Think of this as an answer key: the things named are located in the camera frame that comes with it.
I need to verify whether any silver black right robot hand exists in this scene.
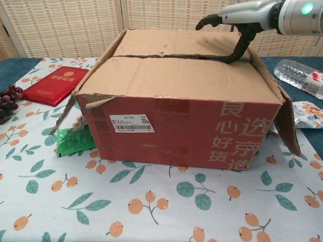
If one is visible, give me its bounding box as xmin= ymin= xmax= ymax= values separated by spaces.
xmin=195 ymin=0 xmax=278 ymax=64

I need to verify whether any red cardboard shipping box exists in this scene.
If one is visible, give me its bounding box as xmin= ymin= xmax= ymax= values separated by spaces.
xmin=48 ymin=28 xmax=302 ymax=172

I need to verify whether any clear plastic water bottle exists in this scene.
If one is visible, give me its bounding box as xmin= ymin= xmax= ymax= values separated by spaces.
xmin=274 ymin=58 xmax=323 ymax=99

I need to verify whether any white blue snack bag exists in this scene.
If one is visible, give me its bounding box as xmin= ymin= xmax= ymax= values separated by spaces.
xmin=268 ymin=100 xmax=323 ymax=138

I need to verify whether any woven bamboo folding screen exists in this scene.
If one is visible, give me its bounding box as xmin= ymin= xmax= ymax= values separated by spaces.
xmin=0 ymin=0 xmax=323 ymax=61

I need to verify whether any red certificate book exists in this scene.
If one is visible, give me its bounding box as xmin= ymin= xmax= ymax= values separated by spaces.
xmin=22 ymin=66 xmax=90 ymax=107

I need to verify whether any green foil packet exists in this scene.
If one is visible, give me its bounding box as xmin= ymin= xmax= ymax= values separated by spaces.
xmin=56 ymin=126 xmax=97 ymax=158

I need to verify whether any floral fruit print tablecloth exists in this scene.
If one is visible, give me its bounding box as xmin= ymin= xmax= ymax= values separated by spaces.
xmin=0 ymin=56 xmax=323 ymax=242

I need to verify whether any dark purple grape bunch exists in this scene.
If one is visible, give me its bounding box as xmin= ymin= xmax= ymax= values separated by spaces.
xmin=0 ymin=84 xmax=24 ymax=125

